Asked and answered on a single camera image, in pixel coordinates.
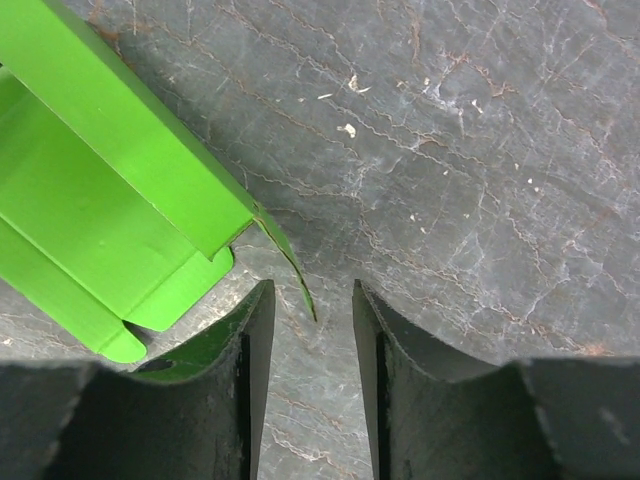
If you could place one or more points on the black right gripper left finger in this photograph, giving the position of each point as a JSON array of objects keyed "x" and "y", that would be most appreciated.
[{"x": 194, "y": 412}]

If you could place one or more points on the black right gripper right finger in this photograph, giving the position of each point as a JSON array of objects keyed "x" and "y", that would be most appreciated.
[{"x": 435, "y": 412}]

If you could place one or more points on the green paper box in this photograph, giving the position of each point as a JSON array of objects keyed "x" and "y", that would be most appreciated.
[{"x": 112, "y": 212}]

